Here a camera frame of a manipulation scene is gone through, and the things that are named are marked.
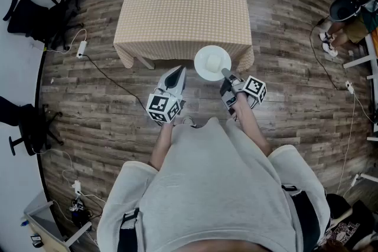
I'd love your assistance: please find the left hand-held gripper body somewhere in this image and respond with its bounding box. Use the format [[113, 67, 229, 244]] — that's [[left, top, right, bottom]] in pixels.
[[146, 87, 187, 125]]

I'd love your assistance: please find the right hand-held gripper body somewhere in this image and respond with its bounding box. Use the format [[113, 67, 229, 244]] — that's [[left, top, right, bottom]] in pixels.
[[220, 74, 268, 112]]

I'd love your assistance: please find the white round plate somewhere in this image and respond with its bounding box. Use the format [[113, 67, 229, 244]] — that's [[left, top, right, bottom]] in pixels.
[[194, 45, 232, 82]]

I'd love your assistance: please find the person's left forearm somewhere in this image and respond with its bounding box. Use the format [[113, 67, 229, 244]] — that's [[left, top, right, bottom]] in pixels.
[[147, 122, 175, 172]]

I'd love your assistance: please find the person's right forearm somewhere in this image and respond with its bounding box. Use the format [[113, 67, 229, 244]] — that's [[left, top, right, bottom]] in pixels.
[[233, 92, 274, 157]]

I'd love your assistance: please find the table with checkered cloth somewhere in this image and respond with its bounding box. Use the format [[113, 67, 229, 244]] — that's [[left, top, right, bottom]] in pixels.
[[113, 0, 255, 72]]

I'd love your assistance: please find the person's grey shirt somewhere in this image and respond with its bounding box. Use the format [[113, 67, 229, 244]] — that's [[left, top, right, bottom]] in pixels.
[[96, 116, 331, 252]]

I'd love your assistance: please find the black adapter cluster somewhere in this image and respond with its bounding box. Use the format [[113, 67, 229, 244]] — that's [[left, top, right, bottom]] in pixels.
[[69, 197, 103, 230]]

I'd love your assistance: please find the white side desk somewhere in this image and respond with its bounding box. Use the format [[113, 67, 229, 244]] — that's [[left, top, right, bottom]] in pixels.
[[20, 191, 93, 252]]

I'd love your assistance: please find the black cable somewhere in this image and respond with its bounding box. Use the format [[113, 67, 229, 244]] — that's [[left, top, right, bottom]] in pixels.
[[82, 54, 155, 116], [309, 17, 349, 91]]

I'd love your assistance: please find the white cable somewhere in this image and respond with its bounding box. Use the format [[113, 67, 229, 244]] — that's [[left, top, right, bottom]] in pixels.
[[336, 93, 377, 195], [44, 28, 88, 54]]

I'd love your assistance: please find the white table frame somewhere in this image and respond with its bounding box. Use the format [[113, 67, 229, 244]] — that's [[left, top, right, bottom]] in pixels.
[[342, 34, 378, 142], [351, 172, 378, 188]]

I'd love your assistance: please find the black shoulder strap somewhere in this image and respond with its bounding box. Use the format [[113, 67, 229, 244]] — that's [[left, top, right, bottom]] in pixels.
[[117, 208, 140, 252], [282, 184, 322, 252]]

